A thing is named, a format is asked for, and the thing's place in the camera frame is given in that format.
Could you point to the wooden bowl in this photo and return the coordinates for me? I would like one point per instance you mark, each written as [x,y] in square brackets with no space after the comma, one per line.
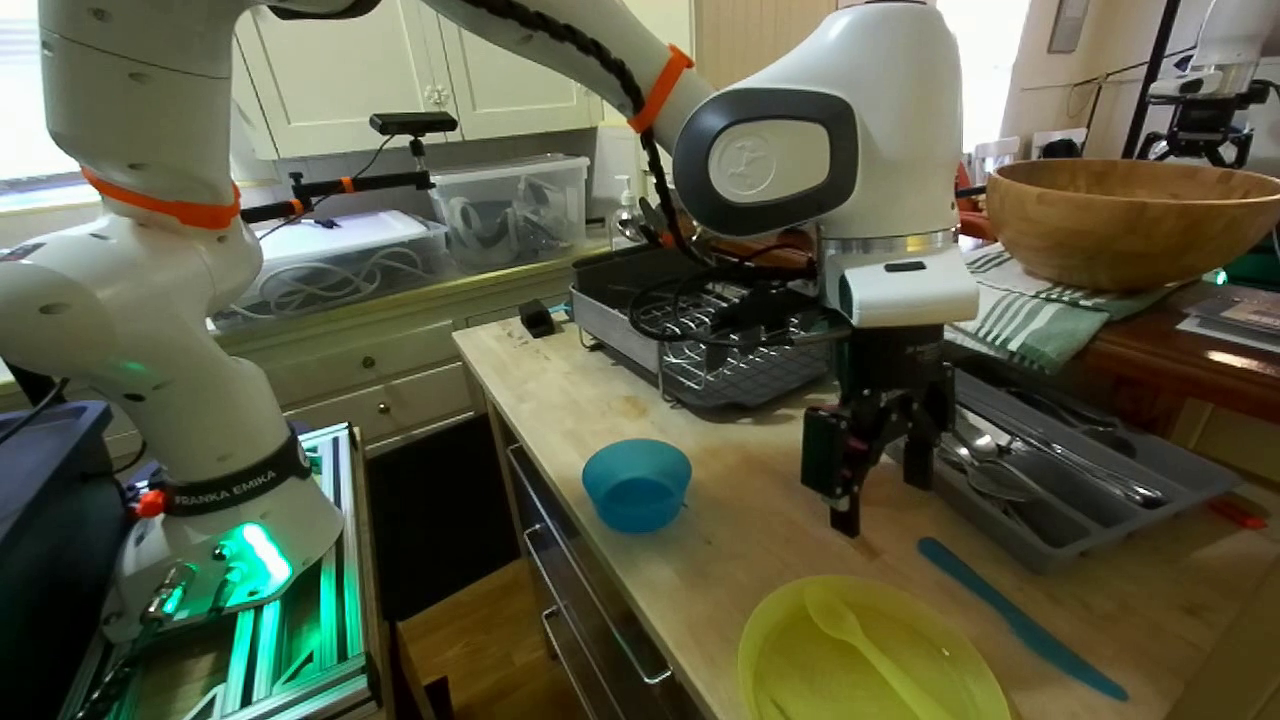
[1129,224]

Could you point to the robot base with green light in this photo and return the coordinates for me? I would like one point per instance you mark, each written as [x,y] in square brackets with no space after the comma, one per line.
[278,623]

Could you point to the clear plastic storage bin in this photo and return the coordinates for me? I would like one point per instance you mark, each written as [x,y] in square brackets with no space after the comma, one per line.
[510,213]

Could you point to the steel dish drying rack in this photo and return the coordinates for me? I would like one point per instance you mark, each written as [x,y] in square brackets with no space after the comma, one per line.
[703,338]

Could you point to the yellow-green plastic spoon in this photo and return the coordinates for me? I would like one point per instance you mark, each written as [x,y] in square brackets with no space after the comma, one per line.
[844,627]

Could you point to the black camera on stand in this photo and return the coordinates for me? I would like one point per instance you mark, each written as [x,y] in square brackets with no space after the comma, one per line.
[412,128]

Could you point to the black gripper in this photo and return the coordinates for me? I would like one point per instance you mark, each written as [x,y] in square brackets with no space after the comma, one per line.
[893,382]

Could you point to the grey cutlery tray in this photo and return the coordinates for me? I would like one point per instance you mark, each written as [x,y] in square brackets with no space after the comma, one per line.
[1049,490]

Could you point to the dark wooden side table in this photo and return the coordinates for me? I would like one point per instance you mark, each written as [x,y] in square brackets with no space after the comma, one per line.
[1157,362]

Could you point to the yellow-green plastic plate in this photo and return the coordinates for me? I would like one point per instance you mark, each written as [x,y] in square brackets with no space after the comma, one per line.
[794,669]

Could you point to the green striped dish towel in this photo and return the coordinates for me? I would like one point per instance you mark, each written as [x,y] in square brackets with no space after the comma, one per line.
[1033,321]

